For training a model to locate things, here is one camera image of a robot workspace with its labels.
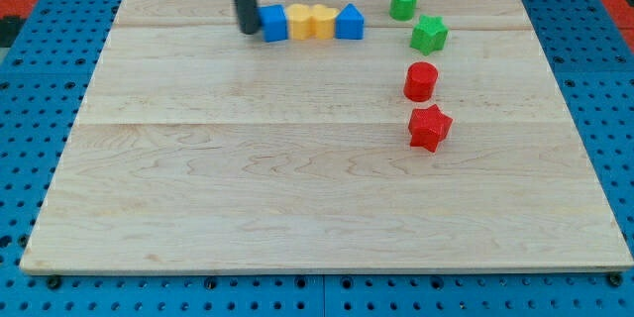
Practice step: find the red star block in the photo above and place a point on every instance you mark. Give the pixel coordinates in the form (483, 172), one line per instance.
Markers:
(428, 127)

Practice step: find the yellow heart block right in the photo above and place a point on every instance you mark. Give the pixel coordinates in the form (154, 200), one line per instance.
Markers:
(323, 21)

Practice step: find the light wooden board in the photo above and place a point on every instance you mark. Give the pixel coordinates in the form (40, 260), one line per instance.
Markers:
(198, 150)

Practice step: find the green star block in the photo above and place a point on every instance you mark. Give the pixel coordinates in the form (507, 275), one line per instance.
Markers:
(429, 34)

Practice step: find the green cylinder block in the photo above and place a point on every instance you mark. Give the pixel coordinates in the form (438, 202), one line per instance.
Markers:
(402, 10)

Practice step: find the yellow heart block left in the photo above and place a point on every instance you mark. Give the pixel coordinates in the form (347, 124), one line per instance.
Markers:
(299, 17)

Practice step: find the blue triangle block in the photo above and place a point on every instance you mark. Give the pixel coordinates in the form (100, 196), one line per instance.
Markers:
(350, 23)

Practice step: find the blue cube block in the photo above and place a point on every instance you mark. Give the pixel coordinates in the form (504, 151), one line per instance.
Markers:
(274, 23)

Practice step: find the blue perforated pegboard base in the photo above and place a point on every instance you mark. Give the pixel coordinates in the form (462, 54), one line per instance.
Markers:
(44, 77)

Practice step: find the red cylinder block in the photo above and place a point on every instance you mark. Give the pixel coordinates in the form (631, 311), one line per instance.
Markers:
(420, 81)

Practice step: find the yellow heart block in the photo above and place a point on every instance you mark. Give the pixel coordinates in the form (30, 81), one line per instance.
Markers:
(299, 17)
(323, 21)

